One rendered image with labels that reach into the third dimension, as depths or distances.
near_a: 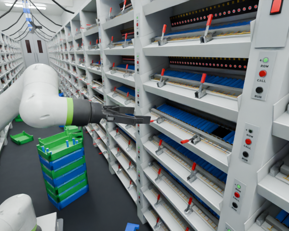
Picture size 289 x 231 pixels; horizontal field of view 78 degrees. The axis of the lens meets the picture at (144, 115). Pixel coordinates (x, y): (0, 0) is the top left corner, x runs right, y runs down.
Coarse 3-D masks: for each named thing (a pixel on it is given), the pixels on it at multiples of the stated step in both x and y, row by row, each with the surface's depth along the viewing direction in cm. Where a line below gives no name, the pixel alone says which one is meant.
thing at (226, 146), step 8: (152, 112) 108; (160, 112) 102; (168, 120) 96; (176, 120) 90; (184, 128) 86; (192, 128) 81; (200, 136) 77; (208, 136) 73; (216, 144) 70; (224, 144) 67; (224, 152) 66
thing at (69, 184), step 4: (84, 172) 167; (80, 176) 163; (84, 176) 167; (44, 180) 156; (72, 180) 157; (76, 180) 160; (80, 180) 164; (48, 184) 153; (68, 184) 154; (72, 184) 158; (52, 188) 149; (56, 188) 146; (60, 188) 149; (64, 188) 152; (56, 192) 147; (60, 192) 150
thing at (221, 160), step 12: (144, 108) 110; (228, 120) 78; (168, 132) 90; (180, 132) 85; (192, 144) 76; (204, 144) 73; (204, 156) 71; (216, 156) 66; (228, 156) 59; (228, 168) 61
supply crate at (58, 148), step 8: (48, 144) 153; (56, 144) 159; (64, 144) 162; (72, 144) 162; (80, 144) 156; (40, 152) 144; (48, 152) 135; (56, 152) 140; (64, 152) 145; (48, 160) 138
